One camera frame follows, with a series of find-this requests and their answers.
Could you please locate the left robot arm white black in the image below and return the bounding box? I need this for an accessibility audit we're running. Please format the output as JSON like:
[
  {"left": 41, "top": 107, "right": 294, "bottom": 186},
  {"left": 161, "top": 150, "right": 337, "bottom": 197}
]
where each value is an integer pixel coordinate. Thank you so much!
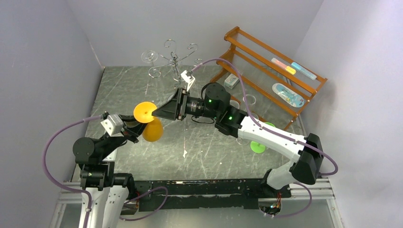
[{"left": 73, "top": 113, "right": 147, "bottom": 228}]

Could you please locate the small teal white box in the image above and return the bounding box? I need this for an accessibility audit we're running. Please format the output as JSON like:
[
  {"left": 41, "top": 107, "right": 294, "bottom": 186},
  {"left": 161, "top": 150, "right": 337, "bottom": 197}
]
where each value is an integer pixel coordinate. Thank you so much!
[{"left": 224, "top": 74, "right": 239, "bottom": 89}]

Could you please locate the paper sheet on table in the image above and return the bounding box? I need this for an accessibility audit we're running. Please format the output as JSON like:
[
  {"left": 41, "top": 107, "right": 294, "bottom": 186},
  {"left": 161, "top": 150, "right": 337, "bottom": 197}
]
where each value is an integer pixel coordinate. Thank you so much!
[{"left": 103, "top": 148, "right": 118, "bottom": 162}]

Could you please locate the light blue highlighter pack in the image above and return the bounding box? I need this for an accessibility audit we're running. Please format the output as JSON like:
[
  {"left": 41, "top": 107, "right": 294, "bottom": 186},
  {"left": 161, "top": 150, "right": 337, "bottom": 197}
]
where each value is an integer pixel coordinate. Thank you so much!
[{"left": 291, "top": 62, "right": 317, "bottom": 80}]

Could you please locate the pink yellow highlighter pack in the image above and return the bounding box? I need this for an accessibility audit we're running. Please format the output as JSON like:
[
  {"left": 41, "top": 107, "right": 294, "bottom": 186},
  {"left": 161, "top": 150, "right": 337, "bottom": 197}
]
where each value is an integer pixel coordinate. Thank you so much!
[{"left": 271, "top": 58, "right": 296, "bottom": 75}]

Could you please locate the chrome wine glass rack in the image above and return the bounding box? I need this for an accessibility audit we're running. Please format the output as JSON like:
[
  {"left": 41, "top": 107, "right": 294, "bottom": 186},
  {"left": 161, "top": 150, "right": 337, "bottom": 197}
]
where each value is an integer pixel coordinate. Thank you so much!
[{"left": 148, "top": 39, "right": 198, "bottom": 89}]

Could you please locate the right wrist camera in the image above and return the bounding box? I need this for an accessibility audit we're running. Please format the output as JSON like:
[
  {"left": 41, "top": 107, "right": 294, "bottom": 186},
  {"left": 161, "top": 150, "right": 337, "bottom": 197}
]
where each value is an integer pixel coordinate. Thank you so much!
[{"left": 180, "top": 70, "right": 195, "bottom": 92}]

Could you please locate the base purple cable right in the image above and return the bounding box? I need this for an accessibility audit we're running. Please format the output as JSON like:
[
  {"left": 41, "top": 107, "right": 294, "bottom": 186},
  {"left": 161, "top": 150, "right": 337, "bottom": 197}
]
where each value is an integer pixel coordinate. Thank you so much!
[{"left": 264, "top": 182, "right": 312, "bottom": 219}]

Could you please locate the black base bar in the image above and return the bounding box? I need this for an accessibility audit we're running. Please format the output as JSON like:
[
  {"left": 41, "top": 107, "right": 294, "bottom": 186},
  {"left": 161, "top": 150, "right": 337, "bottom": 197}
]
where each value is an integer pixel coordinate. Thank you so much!
[{"left": 108, "top": 173, "right": 292, "bottom": 211}]

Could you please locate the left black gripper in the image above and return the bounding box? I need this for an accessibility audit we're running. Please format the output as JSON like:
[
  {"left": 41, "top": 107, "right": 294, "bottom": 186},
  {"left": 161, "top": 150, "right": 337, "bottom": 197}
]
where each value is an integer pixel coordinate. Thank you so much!
[{"left": 99, "top": 112, "right": 152, "bottom": 160}]

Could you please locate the orange wooden shelf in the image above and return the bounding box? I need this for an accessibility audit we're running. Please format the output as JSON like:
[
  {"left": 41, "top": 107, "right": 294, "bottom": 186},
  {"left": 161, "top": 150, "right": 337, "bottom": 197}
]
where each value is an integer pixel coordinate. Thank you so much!
[{"left": 221, "top": 27, "right": 327, "bottom": 130}]

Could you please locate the clear wine glass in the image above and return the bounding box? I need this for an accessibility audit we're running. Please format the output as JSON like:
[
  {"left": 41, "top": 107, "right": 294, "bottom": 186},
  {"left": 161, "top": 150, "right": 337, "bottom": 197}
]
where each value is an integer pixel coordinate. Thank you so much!
[{"left": 141, "top": 50, "right": 159, "bottom": 64}]

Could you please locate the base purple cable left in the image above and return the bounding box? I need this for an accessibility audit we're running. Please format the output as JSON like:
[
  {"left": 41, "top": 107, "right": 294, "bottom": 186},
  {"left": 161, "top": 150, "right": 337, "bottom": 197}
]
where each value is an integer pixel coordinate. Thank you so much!
[{"left": 116, "top": 187, "right": 168, "bottom": 221}]

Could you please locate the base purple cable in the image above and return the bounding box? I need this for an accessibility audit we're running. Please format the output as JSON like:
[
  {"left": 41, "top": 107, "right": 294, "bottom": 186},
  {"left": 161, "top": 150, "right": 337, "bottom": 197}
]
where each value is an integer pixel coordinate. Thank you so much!
[
  {"left": 264, "top": 182, "right": 312, "bottom": 219},
  {"left": 116, "top": 187, "right": 168, "bottom": 221}
]

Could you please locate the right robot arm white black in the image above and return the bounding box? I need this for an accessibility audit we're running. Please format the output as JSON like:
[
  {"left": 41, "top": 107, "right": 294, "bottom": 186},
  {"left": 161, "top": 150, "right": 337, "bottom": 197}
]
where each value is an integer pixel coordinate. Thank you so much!
[{"left": 152, "top": 83, "right": 323, "bottom": 197}]

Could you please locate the clear glass front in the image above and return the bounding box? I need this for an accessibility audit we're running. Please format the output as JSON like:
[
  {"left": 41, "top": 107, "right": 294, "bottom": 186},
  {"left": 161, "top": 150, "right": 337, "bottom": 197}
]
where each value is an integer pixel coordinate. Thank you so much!
[{"left": 236, "top": 113, "right": 259, "bottom": 146}]

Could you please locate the orange plastic goblet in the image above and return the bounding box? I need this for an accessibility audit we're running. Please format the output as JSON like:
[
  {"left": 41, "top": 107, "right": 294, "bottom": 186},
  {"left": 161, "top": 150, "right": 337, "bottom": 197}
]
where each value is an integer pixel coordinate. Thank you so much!
[{"left": 133, "top": 101, "right": 163, "bottom": 142}]

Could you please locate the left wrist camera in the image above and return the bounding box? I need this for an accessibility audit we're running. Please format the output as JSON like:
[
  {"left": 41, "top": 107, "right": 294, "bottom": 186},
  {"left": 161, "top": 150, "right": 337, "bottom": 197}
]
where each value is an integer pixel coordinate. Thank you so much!
[{"left": 100, "top": 114, "right": 124, "bottom": 137}]

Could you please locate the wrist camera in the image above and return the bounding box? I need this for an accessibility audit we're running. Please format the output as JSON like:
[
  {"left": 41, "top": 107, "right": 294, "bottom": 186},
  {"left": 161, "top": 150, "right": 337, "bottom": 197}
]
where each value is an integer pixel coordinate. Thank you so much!
[
  {"left": 180, "top": 70, "right": 195, "bottom": 92},
  {"left": 100, "top": 114, "right": 124, "bottom": 137}
]

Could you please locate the green plastic goblet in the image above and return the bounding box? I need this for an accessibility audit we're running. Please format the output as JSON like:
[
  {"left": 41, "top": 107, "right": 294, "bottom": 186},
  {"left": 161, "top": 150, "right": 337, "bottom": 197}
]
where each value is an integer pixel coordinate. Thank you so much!
[{"left": 250, "top": 141, "right": 266, "bottom": 153}]

